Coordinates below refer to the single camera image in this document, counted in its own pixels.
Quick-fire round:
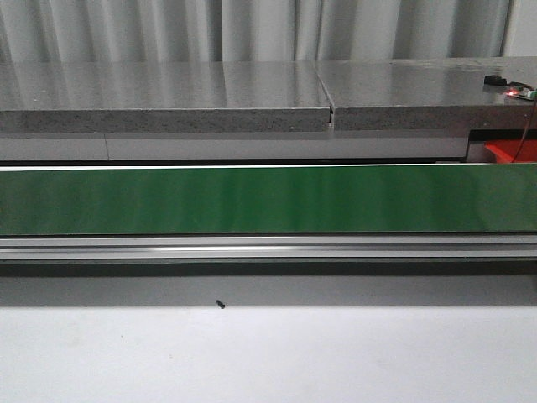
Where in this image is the grey stone left slab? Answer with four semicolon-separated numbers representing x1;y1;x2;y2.
1;62;331;133

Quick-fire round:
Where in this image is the grey pleated curtain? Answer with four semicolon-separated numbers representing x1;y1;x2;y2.
1;1;512;62

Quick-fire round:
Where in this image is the grey stone right slab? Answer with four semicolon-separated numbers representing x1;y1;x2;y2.
315;57;536;131

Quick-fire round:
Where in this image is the thin red wire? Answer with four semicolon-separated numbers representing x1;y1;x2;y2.
512;100;535;164

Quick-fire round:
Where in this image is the small black sensor box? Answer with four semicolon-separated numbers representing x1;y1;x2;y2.
483;75;508;86

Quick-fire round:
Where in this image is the aluminium conveyor frame rail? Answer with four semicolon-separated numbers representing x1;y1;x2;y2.
1;233;536;276

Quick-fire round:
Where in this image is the green circuit board red LED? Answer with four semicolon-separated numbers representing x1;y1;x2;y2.
505;86;536;102

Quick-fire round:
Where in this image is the red plastic bin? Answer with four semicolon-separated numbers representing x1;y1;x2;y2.
485;139;537;164

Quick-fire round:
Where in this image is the green conveyor belt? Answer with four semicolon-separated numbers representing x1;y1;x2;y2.
1;164;536;236

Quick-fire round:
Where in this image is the grey stone slab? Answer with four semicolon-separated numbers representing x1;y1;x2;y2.
315;57;536;131
1;62;331;133

